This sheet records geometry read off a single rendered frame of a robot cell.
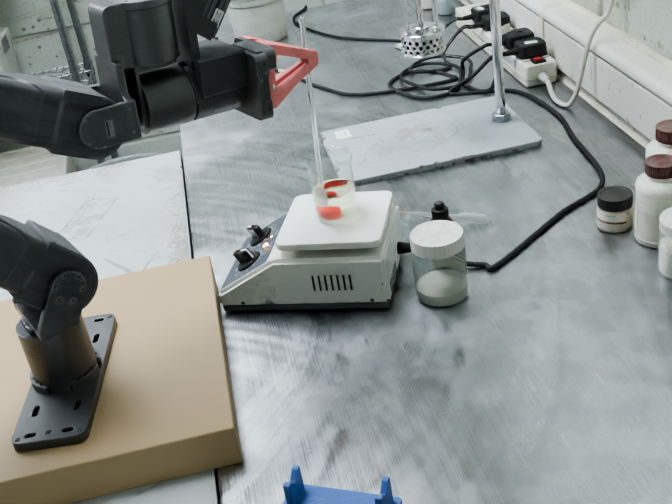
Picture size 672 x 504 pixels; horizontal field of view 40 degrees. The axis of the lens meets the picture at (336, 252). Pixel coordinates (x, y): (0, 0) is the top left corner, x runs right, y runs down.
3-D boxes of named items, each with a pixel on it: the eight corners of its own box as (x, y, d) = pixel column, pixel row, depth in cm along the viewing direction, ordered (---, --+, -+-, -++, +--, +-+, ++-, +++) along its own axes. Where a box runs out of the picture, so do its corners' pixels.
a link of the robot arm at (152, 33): (145, -17, 89) (22, 8, 83) (185, -5, 82) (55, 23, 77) (165, 99, 94) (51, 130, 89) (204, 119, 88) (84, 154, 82)
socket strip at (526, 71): (526, 89, 154) (525, 63, 152) (455, 26, 188) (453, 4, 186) (558, 82, 154) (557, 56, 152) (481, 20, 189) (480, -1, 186)
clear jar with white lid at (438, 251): (452, 314, 101) (445, 251, 97) (406, 301, 105) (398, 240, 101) (479, 286, 105) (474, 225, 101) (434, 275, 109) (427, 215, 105)
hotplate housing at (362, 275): (221, 315, 108) (206, 256, 104) (249, 256, 119) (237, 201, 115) (411, 311, 103) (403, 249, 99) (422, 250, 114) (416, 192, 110)
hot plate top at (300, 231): (273, 252, 103) (272, 245, 102) (296, 200, 113) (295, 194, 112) (381, 248, 100) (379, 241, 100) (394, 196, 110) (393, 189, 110)
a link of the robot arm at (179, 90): (172, 43, 91) (106, 60, 87) (200, 54, 86) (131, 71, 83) (183, 111, 94) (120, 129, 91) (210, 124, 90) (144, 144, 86)
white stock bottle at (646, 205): (695, 240, 107) (699, 161, 102) (656, 255, 106) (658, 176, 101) (662, 221, 112) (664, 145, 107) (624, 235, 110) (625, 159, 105)
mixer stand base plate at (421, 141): (342, 189, 132) (341, 182, 131) (319, 137, 149) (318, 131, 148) (544, 145, 134) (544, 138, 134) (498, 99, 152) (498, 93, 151)
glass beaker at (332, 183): (359, 227, 104) (350, 161, 100) (312, 231, 105) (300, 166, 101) (363, 202, 109) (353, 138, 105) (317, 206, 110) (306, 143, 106)
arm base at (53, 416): (98, 258, 98) (33, 268, 98) (62, 373, 81) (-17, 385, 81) (118, 319, 102) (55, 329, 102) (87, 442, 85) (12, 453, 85)
